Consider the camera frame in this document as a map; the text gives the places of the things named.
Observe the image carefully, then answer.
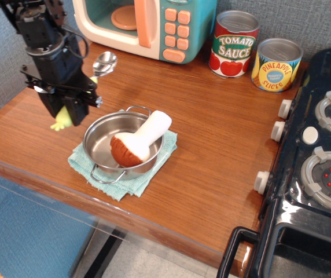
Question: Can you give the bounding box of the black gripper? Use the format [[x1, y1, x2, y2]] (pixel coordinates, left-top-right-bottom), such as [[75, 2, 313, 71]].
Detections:
[[22, 33, 102, 126]]

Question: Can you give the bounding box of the spoon with yellow-green handle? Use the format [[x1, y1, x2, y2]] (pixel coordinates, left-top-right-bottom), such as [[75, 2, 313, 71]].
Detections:
[[50, 51, 117, 131]]

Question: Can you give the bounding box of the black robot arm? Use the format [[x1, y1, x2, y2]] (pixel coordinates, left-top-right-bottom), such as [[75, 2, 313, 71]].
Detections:
[[0, 1, 102, 126]]

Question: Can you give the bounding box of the light blue cloth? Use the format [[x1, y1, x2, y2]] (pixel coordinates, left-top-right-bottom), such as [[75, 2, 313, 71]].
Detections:
[[68, 131, 177, 201]]

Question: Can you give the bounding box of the stainless steel pot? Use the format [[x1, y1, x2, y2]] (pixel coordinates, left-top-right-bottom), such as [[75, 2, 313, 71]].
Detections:
[[83, 107, 164, 185]]

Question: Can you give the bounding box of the plush mushroom toy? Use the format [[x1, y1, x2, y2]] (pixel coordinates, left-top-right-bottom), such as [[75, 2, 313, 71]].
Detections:
[[110, 111, 172, 167]]

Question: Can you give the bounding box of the toy microwave teal and cream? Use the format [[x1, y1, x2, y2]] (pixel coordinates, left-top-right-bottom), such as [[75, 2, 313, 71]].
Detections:
[[73, 0, 217, 64]]

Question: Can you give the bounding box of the tomato sauce can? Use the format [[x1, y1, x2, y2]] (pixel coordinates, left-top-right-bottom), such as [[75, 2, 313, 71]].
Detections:
[[209, 10, 260, 78]]

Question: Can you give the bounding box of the pineapple slices can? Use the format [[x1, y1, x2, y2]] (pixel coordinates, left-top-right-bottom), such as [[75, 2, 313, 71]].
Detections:
[[251, 38, 303, 92]]

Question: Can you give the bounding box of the black toy stove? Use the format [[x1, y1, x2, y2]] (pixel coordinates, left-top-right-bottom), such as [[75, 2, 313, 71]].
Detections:
[[218, 48, 331, 277]]

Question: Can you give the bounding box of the black braided cable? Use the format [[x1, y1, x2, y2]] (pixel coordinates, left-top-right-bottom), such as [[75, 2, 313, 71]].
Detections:
[[62, 24, 90, 60]]

